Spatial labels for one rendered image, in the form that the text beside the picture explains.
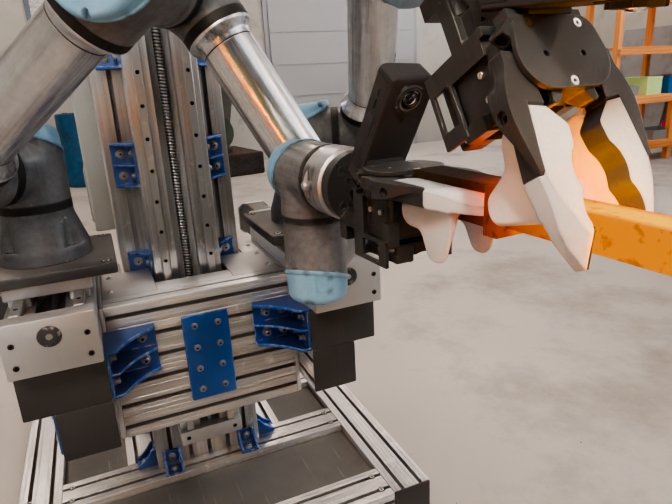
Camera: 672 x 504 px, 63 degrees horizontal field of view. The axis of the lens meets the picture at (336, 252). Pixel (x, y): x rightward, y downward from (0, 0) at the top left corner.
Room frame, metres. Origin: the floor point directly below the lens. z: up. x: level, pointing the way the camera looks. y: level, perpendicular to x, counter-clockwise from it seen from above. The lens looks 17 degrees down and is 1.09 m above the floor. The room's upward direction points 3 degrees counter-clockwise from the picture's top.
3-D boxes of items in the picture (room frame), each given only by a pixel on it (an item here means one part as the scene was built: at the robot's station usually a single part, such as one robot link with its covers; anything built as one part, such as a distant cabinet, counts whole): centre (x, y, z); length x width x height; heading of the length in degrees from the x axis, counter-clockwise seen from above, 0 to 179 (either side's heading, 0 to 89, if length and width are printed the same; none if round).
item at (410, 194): (0.43, -0.06, 1.00); 0.09 x 0.05 x 0.02; 24
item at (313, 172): (0.57, -0.01, 0.99); 0.08 x 0.05 x 0.08; 117
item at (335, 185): (0.50, -0.05, 0.98); 0.12 x 0.08 x 0.09; 27
